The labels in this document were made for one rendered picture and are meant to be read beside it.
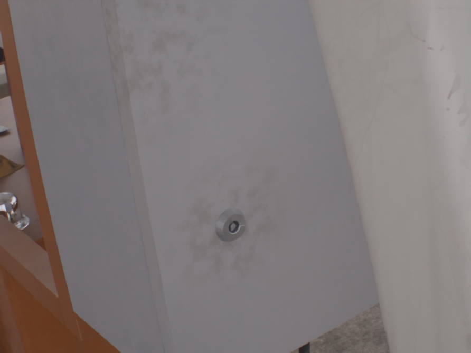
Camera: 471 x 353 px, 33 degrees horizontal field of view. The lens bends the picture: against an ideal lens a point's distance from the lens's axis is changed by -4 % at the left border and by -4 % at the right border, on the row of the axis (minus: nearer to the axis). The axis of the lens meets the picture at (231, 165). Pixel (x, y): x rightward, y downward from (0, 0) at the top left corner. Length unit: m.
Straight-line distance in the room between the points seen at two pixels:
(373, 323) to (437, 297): 1.73
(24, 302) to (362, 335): 0.96
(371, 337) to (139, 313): 1.25
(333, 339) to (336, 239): 1.19
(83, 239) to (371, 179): 0.54
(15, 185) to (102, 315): 0.61
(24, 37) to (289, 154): 0.26
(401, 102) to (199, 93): 0.40
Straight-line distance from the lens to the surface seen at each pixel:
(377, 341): 1.91
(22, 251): 1.04
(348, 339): 1.92
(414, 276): 0.25
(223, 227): 0.65
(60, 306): 0.93
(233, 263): 0.68
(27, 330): 1.22
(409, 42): 0.22
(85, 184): 0.72
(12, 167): 1.46
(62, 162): 0.75
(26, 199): 1.31
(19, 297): 1.19
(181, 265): 0.65
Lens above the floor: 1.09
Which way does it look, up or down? 22 degrees down
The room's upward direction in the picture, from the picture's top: 7 degrees counter-clockwise
